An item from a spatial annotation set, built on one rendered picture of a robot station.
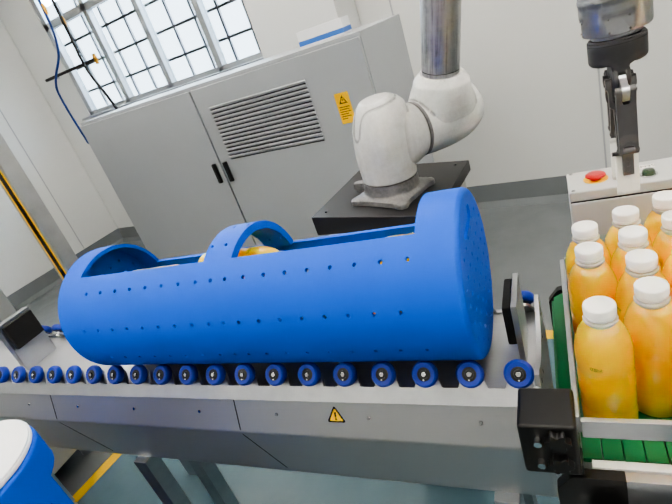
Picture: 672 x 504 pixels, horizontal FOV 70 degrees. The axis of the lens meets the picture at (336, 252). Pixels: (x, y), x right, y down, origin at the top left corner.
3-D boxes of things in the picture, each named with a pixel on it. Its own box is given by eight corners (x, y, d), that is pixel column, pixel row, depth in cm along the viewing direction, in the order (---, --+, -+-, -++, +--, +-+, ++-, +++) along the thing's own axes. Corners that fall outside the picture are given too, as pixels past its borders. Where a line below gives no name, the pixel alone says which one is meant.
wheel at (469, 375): (457, 358, 81) (454, 358, 79) (485, 360, 79) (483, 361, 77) (457, 385, 80) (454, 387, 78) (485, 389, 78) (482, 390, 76)
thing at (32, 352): (51, 348, 148) (22, 307, 141) (60, 347, 146) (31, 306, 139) (24, 371, 140) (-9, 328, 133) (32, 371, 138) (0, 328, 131)
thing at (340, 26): (309, 45, 249) (304, 30, 246) (352, 30, 238) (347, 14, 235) (300, 49, 239) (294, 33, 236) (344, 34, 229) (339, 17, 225)
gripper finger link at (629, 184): (637, 147, 72) (638, 149, 71) (639, 190, 75) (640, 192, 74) (614, 151, 73) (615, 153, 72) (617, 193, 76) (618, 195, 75)
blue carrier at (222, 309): (173, 311, 136) (118, 225, 122) (497, 286, 98) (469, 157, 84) (104, 390, 114) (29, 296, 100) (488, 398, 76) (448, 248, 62)
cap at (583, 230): (586, 228, 82) (585, 218, 82) (604, 235, 79) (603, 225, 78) (567, 237, 82) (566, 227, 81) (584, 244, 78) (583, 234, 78)
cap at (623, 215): (612, 227, 80) (612, 217, 79) (612, 216, 83) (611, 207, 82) (640, 225, 78) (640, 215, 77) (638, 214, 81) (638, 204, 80)
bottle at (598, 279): (626, 340, 82) (619, 246, 75) (619, 368, 78) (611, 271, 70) (581, 335, 87) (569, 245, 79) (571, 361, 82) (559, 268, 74)
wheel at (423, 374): (414, 358, 84) (410, 359, 82) (439, 361, 82) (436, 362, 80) (413, 385, 83) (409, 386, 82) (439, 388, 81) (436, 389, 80)
